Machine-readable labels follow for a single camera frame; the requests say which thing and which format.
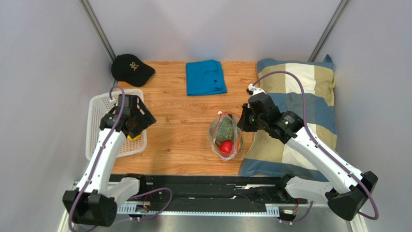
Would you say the green netted fake melon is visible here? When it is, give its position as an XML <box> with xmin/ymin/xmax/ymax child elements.
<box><xmin>215</xmin><ymin>117</ymin><xmax>234</xmax><ymax>143</ymax></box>

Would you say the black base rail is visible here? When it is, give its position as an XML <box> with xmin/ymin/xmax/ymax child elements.
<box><xmin>69</xmin><ymin>174</ymin><xmax>309</xmax><ymax>218</ymax></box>

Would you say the folded blue shirt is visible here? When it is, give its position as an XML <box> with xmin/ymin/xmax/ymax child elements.
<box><xmin>185</xmin><ymin>60</ymin><xmax>228</xmax><ymax>96</ymax></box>

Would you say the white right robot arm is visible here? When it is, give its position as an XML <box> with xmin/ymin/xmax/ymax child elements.
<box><xmin>237</xmin><ymin>84</ymin><xmax>378</xmax><ymax>221</ymax></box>

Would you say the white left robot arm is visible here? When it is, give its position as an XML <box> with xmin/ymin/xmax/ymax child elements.
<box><xmin>62</xmin><ymin>94</ymin><xmax>156</xmax><ymax>228</ymax></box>

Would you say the red fake apple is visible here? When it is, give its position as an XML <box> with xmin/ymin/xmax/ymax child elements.
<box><xmin>219</xmin><ymin>141</ymin><xmax>234</xmax><ymax>156</ymax></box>

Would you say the clear zip top bag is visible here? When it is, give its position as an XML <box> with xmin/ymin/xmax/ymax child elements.
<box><xmin>208</xmin><ymin>111</ymin><xmax>244</xmax><ymax>161</ymax></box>

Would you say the striped blue beige pillow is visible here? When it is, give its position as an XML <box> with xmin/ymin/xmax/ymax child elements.
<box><xmin>238</xmin><ymin>56</ymin><xmax>337</xmax><ymax>182</ymax></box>

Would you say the yellow fake pear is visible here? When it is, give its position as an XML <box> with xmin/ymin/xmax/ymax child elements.
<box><xmin>127</xmin><ymin>133</ymin><xmax>142</xmax><ymax>141</ymax></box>

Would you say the black baseball cap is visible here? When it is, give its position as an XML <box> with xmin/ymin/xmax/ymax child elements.
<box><xmin>111</xmin><ymin>54</ymin><xmax>155</xmax><ymax>87</ymax></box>

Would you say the white plastic basket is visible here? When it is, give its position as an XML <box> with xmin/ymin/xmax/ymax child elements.
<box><xmin>85</xmin><ymin>88</ymin><xmax>148</xmax><ymax>161</ymax></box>

